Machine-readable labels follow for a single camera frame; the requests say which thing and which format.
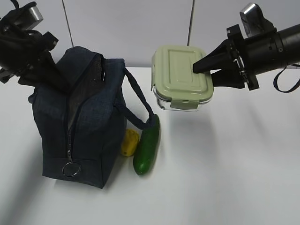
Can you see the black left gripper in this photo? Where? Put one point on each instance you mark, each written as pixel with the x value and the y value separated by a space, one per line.
pixel 28 57

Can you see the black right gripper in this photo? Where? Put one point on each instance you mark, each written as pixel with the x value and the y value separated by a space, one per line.
pixel 222 60

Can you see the green lidded glass container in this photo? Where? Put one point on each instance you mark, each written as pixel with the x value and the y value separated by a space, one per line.
pixel 173 82

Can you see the dark navy lunch bag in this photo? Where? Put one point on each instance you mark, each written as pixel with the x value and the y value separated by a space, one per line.
pixel 82 131

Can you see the yellow wrinkled fruit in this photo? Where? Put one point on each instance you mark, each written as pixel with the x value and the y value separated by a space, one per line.
pixel 130 142

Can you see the green cucumber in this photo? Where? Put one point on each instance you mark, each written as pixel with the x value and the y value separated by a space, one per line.
pixel 146 149

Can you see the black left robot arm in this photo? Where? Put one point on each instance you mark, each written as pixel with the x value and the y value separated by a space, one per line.
pixel 25 52

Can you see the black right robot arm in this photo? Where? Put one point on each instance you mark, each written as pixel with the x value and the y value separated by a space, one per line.
pixel 274 50

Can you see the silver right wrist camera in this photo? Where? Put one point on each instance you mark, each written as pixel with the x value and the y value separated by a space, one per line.
pixel 254 22

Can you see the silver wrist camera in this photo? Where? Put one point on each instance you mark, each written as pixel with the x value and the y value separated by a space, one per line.
pixel 254 22
pixel 26 17

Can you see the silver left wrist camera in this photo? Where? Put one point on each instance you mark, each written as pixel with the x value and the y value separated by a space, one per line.
pixel 26 17

